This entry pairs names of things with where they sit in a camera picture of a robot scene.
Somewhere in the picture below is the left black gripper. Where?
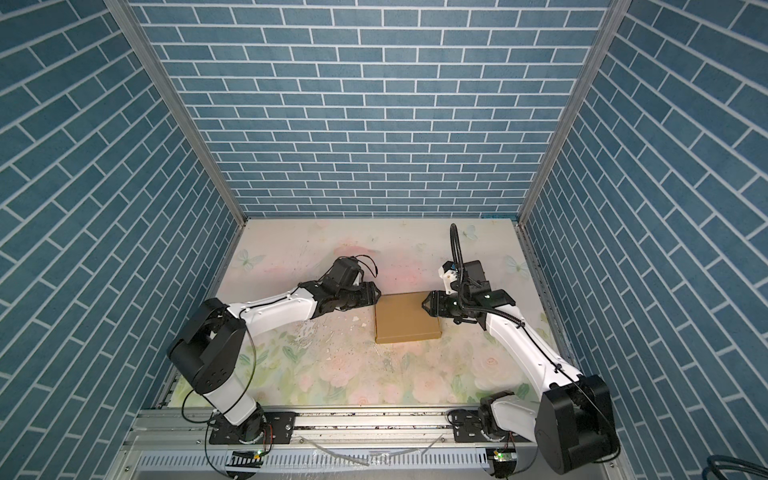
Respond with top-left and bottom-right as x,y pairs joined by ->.
335,279 -> 384,309

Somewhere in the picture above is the brown cardboard paper box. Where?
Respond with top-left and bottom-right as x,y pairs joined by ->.
375,292 -> 442,344

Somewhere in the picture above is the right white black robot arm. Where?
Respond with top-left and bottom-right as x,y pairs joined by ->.
422,260 -> 621,474

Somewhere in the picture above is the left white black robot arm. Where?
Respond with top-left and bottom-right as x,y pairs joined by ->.
167,256 -> 381,444

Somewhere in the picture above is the floral table mat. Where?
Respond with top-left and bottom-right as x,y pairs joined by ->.
167,217 -> 580,408

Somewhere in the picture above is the right green circuit board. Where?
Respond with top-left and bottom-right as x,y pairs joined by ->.
486,448 -> 518,463

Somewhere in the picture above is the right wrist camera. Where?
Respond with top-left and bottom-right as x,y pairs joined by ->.
439,261 -> 459,295

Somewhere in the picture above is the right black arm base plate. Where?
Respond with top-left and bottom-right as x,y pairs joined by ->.
446,407 -> 526,443

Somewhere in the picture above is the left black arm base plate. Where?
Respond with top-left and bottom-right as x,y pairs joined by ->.
208,410 -> 297,446

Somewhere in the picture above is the clear cable tie strip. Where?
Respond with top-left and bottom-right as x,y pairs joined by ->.
299,434 -> 445,467

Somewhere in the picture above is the white slotted cable duct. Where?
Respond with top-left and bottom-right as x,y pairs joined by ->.
135,448 -> 489,473

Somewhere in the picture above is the aluminium front rail frame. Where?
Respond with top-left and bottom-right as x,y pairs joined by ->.
106,405 -> 558,479

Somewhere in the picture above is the black cable bottom right corner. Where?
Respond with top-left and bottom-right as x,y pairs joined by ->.
701,454 -> 768,480

